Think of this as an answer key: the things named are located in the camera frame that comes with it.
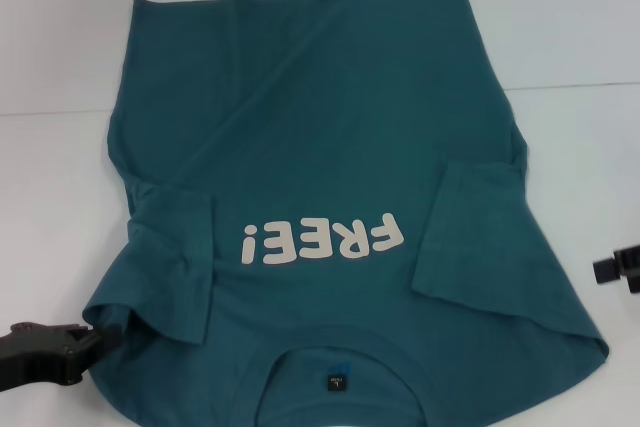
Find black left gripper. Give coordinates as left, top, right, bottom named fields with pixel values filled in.
left=0, top=320, right=124, bottom=389

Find blue FREE print t-shirt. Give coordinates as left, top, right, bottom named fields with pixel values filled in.
left=82, top=0, right=610, bottom=427

